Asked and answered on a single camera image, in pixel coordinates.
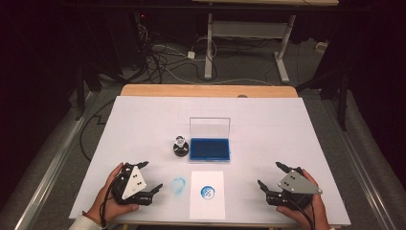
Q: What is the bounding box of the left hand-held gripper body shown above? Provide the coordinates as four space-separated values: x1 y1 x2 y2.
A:
110 162 155 206

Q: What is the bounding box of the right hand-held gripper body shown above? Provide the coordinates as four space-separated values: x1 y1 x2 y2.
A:
265 169 324 211

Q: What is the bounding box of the black stamp with clear knob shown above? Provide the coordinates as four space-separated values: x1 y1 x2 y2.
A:
172 135 190 157

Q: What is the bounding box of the white paper sheet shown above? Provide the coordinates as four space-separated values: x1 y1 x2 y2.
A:
189 171 227 221

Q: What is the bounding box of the blue ink pad clear case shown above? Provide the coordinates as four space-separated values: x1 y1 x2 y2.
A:
188 116 232 164

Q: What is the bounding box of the person's left hand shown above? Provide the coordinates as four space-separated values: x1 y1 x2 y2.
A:
85 162 141 224

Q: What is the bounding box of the person's right hand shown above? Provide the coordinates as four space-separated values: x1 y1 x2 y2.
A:
276 168 331 230

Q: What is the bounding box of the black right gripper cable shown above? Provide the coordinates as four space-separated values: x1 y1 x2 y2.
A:
286 199 317 230

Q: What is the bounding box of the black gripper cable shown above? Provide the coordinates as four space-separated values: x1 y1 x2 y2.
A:
99 172 126 229
286 199 317 230

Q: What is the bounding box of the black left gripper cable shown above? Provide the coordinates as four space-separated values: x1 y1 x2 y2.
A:
99 172 126 229

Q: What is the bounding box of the orange bracelet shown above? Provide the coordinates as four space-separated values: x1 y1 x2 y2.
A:
81 210 108 228

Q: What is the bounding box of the thin black floor cable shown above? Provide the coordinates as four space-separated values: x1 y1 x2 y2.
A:
79 99 117 161

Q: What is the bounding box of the aluminium rail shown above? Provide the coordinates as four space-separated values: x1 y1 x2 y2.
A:
13 91 99 230
331 101 399 230

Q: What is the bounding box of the bundle of black floor cables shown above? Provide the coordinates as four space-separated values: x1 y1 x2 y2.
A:
133 23 219 84

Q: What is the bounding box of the long white floor cable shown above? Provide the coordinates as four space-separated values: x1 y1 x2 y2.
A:
152 44 276 87

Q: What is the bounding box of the white desk with metal frame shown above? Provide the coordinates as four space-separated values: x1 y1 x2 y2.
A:
191 0 340 84

